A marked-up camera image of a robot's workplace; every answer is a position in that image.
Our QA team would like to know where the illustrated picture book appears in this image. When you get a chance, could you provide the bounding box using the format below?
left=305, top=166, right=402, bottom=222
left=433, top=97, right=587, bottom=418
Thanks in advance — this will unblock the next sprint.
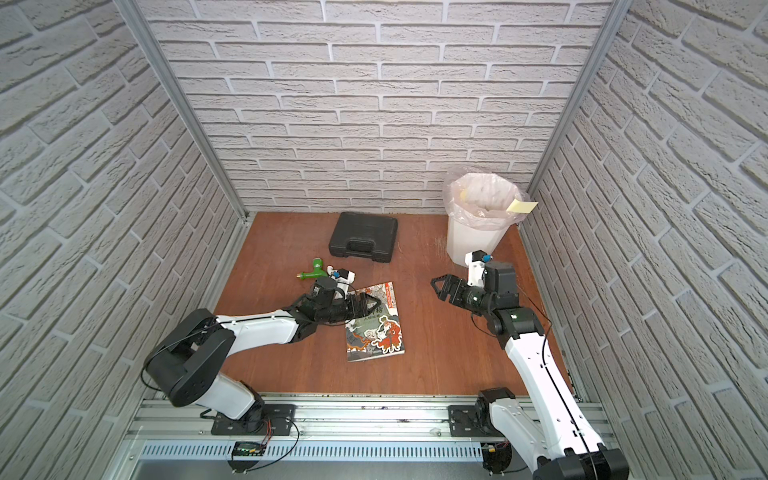
left=345, top=281, right=405, bottom=362

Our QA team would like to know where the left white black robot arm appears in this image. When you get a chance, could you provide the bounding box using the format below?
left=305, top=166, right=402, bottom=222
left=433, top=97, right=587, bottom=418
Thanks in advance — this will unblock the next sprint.
left=143, top=277, right=381, bottom=421

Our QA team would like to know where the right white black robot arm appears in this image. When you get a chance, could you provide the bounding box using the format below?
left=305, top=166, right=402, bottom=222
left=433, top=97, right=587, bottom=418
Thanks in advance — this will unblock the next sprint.
left=430, top=251, right=630, bottom=479

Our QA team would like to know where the yellow sticky note on bin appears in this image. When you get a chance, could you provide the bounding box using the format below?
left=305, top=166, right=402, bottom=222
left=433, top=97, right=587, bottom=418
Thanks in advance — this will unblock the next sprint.
left=506, top=199, right=538, bottom=214

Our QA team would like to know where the green and white faucet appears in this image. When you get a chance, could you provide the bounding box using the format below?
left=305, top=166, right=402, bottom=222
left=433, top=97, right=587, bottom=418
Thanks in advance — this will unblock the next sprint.
left=296, top=258, right=336, bottom=280

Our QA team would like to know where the black plastic tool case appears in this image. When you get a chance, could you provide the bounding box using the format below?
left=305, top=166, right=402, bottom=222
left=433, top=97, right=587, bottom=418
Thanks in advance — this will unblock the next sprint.
left=328, top=212, right=398, bottom=263

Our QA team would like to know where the white trash bin with bag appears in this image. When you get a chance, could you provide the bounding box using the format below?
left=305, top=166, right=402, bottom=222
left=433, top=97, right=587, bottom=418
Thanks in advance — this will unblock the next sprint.
left=442, top=166, right=532, bottom=266

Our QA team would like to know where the left controller board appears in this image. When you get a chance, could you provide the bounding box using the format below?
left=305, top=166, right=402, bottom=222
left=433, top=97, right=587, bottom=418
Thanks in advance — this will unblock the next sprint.
left=231, top=441, right=267, bottom=461

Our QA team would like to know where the controller board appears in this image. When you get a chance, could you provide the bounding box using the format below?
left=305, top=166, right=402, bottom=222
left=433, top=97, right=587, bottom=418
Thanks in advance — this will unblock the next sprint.
left=231, top=441, right=267, bottom=461
left=481, top=442, right=513, bottom=475

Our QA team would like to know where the right controller board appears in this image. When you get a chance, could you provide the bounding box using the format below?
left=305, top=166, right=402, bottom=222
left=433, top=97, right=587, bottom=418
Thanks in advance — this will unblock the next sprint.
left=481, top=442, right=513, bottom=475

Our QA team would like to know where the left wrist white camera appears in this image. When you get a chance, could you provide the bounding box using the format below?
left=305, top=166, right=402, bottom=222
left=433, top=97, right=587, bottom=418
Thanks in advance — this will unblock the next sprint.
left=330, top=269, right=355, bottom=285

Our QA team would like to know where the wrist white camera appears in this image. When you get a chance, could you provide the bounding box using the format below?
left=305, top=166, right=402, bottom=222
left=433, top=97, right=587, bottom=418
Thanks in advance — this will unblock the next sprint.
left=465, top=250, right=492, bottom=288
left=330, top=269, right=355, bottom=285

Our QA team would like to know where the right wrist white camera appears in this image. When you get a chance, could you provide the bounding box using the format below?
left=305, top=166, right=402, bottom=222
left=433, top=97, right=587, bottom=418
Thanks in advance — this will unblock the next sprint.
left=465, top=250, right=492, bottom=288

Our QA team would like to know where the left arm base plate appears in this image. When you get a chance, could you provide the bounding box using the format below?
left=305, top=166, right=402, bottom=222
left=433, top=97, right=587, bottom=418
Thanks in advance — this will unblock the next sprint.
left=211, top=403, right=296, bottom=436

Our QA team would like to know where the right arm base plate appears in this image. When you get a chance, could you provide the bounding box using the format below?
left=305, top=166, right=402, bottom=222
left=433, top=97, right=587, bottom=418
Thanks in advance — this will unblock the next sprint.
left=447, top=405, right=503, bottom=438

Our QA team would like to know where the aluminium front frame rail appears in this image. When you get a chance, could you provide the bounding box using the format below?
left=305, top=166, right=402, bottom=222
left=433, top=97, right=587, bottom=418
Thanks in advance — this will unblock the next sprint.
left=120, top=393, right=503, bottom=469

